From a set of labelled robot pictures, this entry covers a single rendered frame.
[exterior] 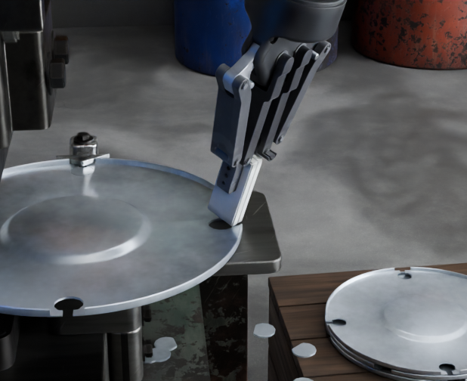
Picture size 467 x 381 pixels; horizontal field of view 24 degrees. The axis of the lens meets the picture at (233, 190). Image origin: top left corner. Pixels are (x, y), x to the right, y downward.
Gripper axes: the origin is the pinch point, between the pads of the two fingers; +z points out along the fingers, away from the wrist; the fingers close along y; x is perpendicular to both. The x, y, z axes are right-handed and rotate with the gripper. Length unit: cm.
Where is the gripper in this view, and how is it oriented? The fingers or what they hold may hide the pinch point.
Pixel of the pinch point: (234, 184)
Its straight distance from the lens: 95.4
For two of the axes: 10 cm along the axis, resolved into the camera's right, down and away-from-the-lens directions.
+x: -7.5, -5.4, 3.9
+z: -2.6, 7.8, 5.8
